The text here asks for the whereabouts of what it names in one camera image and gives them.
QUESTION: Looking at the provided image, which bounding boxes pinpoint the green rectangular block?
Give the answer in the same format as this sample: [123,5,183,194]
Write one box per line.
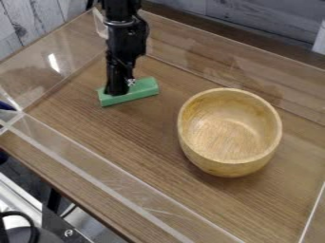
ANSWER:
[96,77,160,107]

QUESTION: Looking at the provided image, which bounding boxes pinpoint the clear acrylic tray walls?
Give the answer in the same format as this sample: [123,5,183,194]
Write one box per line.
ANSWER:
[0,4,325,243]

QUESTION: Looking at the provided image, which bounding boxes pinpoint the black metal bracket with screw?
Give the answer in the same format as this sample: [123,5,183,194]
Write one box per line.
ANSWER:
[37,207,93,243]

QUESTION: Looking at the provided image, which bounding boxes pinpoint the light wooden bowl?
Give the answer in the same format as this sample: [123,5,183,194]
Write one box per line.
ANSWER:
[176,88,283,178]

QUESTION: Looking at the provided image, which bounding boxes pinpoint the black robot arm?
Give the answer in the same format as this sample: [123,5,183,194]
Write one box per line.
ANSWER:
[101,0,149,96]

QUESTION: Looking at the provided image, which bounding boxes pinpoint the black table leg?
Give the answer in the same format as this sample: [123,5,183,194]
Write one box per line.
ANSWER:
[46,189,62,214]

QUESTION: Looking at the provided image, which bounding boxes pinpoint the clear acrylic corner bracket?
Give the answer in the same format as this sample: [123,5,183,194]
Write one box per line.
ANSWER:
[92,8,108,39]

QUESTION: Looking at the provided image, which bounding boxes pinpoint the black cable loop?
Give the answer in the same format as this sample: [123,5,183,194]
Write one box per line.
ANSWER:
[0,211,40,243]

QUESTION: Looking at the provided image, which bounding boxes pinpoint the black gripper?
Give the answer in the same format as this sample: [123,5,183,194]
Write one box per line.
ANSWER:
[104,18,149,96]

